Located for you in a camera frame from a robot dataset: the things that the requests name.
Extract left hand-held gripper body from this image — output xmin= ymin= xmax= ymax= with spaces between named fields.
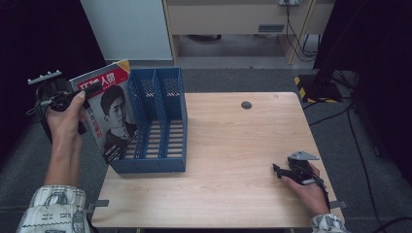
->
xmin=27 ymin=69 xmax=79 ymax=113

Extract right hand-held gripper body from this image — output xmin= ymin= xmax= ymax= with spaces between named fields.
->
xmin=286 ymin=150 xmax=320 ymax=185

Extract magazine with portrait cover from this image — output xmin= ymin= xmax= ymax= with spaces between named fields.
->
xmin=69 ymin=58 xmax=139 ymax=164

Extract blue plastic file rack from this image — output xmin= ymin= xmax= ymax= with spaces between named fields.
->
xmin=108 ymin=67 xmax=189 ymax=175

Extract person's right hand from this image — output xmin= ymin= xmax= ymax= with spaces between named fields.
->
xmin=281 ymin=163 xmax=330 ymax=218

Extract person's left hand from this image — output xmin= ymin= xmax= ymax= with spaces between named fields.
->
xmin=46 ymin=90 xmax=87 ymax=146

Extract black curtain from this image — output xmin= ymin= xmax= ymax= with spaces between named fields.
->
xmin=0 ymin=0 xmax=109 ymax=163
xmin=313 ymin=0 xmax=412 ymax=187

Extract white cabinet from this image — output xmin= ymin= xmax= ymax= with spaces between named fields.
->
xmin=80 ymin=0 xmax=174 ymax=62

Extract black stand base striped tape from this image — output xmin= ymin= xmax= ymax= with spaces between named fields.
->
xmin=292 ymin=73 xmax=344 ymax=105

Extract light wooden desk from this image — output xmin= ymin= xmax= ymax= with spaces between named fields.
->
xmin=161 ymin=0 xmax=337 ymax=66

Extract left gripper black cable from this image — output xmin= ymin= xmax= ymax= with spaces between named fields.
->
xmin=26 ymin=96 xmax=54 ymax=144

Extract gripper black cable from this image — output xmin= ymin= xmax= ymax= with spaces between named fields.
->
xmin=26 ymin=96 xmax=54 ymax=144
xmin=303 ymin=165 xmax=332 ymax=212

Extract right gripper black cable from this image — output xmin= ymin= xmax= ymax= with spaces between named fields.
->
xmin=303 ymin=165 xmax=332 ymax=212

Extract thin black floor cable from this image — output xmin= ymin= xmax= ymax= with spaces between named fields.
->
xmin=346 ymin=106 xmax=382 ymax=229

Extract black hanging cables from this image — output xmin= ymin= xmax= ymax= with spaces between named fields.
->
xmin=284 ymin=3 xmax=321 ymax=63

